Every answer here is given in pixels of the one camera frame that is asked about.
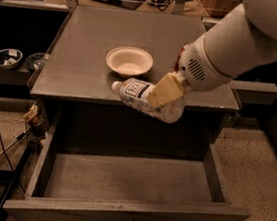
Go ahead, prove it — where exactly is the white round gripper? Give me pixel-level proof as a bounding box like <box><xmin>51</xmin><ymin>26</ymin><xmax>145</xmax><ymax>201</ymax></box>
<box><xmin>147</xmin><ymin>36</ymin><xmax>232</xmax><ymax>109</ymax></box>

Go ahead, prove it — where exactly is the blue plastic water bottle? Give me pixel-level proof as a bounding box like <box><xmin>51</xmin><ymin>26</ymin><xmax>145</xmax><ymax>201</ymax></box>
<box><xmin>111</xmin><ymin>78</ymin><xmax>185</xmax><ymax>124</ymax></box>

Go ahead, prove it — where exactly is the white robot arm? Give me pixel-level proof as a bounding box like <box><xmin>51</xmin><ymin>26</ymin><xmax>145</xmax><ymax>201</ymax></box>
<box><xmin>148</xmin><ymin>0</ymin><xmax>277</xmax><ymax>108</ymax></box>

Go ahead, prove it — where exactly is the grey cabinet with counter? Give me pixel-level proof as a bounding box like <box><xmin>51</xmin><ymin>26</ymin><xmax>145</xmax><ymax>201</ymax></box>
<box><xmin>31</xmin><ymin>6</ymin><xmax>238</xmax><ymax>159</ymax></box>

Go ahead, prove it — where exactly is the open grey top drawer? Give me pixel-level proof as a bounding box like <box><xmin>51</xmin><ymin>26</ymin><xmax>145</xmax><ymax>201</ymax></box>
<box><xmin>4</xmin><ymin>117</ymin><xmax>250</xmax><ymax>221</ymax></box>

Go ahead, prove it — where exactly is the orange soda can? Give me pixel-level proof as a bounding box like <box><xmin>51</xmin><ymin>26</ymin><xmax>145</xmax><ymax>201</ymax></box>
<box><xmin>174</xmin><ymin>45</ymin><xmax>185</xmax><ymax>72</ymax></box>

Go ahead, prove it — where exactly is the white paper bowl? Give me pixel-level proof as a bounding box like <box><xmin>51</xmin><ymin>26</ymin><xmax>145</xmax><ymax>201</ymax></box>
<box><xmin>105</xmin><ymin>46</ymin><xmax>154</xmax><ymax>78</ymax></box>

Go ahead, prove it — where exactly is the grey right side ledge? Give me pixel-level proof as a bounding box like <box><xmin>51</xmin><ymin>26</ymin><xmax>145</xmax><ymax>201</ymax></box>
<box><xmin>229</xmin><ymin>80</ymin><xmax>277</xmax><ymax>105</ymax></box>

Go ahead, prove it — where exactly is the cardboard box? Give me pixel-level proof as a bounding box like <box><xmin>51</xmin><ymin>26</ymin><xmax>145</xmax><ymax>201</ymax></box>
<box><xmin>200</xmin><ymin>0</ymin><xmax>242</xmax><ymax>18</ymax></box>

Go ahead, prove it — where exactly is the dark glass bowl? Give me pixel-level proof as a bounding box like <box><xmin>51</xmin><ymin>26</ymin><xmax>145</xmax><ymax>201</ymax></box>
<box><xmin>24</xmin><ymin>52</ymin><xmax>49</xmax><ymax>71</ymax></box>

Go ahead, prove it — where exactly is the crumpled snack wrapper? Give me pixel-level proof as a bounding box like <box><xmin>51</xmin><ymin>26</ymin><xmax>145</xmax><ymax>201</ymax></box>
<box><xmin>22</xmin><ymin>104</ymin><xmax>47</xmax><ymax>139</ymax></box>

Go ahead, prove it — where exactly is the grey low shelf bench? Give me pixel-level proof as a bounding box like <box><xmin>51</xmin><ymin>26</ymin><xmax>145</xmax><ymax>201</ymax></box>
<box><xmin>0</xmin><ymin>65</ymin><xmax>32</xmax><ymax>86</ymax></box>

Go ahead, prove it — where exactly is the white bowl with items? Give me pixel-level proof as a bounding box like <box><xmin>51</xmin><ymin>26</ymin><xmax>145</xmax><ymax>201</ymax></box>
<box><xmin>0</xmin><ymin>48</ymin><xmax>23</xmax><ymax>70</ymax></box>

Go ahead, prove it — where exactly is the black tripod leg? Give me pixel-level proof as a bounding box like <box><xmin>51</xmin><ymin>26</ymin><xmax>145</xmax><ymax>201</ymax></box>
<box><xmin>0</xmin><ymin>145</ymin><xmax>32</xmax><ymax>221</ymax></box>

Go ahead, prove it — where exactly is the black floor cable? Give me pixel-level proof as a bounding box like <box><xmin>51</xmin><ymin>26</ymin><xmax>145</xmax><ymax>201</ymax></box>
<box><xmin>0</xmin><ymin>101</ymin><xmax>37</xmax><ymax>193</ymax></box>

